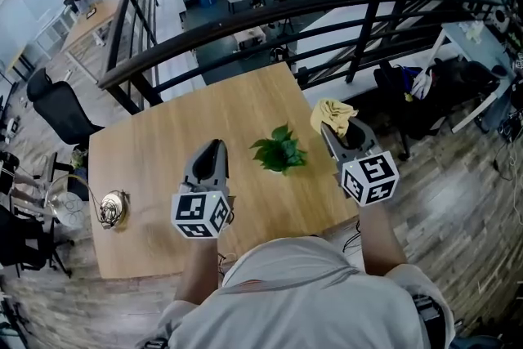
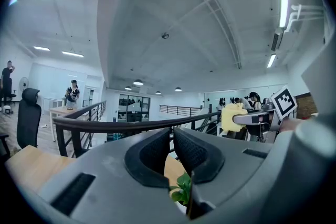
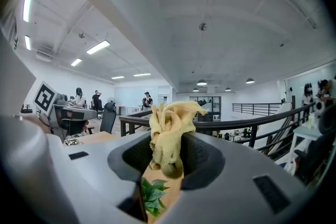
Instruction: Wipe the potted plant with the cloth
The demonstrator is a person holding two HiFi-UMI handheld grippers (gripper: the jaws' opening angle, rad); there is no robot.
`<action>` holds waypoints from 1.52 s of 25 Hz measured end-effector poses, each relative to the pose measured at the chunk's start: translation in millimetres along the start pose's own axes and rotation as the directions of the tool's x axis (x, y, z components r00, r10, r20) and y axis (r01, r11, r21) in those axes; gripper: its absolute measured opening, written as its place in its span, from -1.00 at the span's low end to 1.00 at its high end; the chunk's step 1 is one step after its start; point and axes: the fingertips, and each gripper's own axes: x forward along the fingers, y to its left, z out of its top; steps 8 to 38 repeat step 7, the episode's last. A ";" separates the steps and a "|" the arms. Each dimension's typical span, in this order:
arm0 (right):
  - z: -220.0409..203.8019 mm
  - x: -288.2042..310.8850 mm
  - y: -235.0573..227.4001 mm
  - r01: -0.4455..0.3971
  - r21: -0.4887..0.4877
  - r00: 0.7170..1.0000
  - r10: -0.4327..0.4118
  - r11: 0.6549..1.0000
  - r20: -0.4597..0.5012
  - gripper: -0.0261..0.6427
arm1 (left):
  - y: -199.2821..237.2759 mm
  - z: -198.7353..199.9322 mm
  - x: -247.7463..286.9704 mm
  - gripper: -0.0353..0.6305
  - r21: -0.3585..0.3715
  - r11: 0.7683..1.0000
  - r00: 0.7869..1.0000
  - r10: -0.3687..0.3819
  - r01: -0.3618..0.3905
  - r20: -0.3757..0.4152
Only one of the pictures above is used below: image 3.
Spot white round robot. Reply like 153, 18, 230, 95
314, 99, 327, 116

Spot black mesh office chair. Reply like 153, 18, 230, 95
87, 101, 117, 135

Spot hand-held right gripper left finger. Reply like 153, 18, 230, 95
0, 115, 153, 224

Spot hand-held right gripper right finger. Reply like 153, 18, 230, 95
157, 131, 317, 224

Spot ceiling strip lights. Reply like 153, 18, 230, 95
22, 0, 152, 80

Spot black metal railing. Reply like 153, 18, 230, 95
119, 101, 317, 158

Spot yellow cloth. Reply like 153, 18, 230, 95
148, 100, 208, 180

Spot white desk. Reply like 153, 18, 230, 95
290, 125, 324, 158

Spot dark framed shelving cabinet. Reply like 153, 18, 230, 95
189, 95, 222, 122

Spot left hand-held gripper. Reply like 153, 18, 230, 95
33, 81, 98, 137

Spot green plant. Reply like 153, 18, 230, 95
141, 177, 171, 219

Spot black balcony railing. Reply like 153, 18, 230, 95
232, 102, 285, 117

